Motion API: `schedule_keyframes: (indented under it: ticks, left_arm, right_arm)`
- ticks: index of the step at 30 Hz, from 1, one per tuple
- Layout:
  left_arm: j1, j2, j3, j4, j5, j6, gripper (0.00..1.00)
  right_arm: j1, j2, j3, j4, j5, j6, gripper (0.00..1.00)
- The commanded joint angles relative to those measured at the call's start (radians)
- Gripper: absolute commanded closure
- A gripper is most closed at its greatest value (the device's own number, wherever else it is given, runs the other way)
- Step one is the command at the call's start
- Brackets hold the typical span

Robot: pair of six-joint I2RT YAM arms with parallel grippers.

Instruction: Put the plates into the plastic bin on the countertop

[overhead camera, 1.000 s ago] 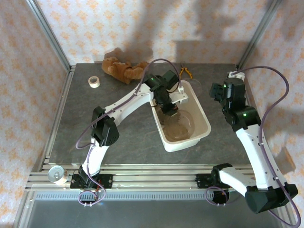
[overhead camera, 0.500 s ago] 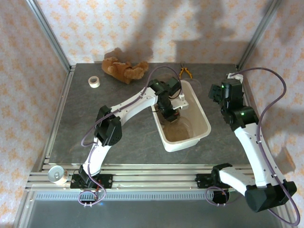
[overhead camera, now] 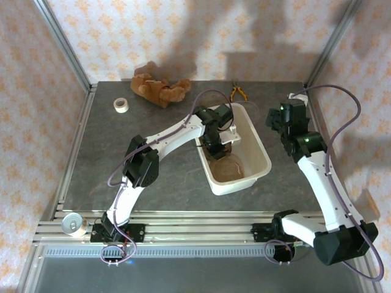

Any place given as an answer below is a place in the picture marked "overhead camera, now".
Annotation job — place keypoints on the white plastic bin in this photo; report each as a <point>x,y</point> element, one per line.
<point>259,152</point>

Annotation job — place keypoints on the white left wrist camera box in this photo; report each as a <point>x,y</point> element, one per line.
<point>230,136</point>

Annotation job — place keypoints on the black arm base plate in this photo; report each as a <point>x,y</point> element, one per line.
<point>134,233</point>
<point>261,232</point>

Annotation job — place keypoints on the silver tin can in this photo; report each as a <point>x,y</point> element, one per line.
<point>73,225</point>

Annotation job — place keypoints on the aluminium front rail frame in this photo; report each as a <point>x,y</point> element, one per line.
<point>198,222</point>

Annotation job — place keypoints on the brown plush teddy bear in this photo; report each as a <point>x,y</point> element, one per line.
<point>155,88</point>

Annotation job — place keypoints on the clear glass plate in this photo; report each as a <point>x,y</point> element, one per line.
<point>253,111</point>

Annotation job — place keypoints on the grey metal front panel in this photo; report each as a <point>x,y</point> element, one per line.
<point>195,274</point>

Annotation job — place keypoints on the white masking tape roll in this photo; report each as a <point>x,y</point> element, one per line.
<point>121,105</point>

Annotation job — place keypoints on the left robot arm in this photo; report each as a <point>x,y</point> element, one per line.
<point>171,134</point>

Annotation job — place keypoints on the small green circuit board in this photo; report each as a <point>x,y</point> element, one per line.
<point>301,244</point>

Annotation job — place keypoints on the yellow black pliers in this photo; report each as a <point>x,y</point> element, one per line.
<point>236,91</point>

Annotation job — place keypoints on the aluminium frame post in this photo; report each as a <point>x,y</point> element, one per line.
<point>64,42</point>
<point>333,42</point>

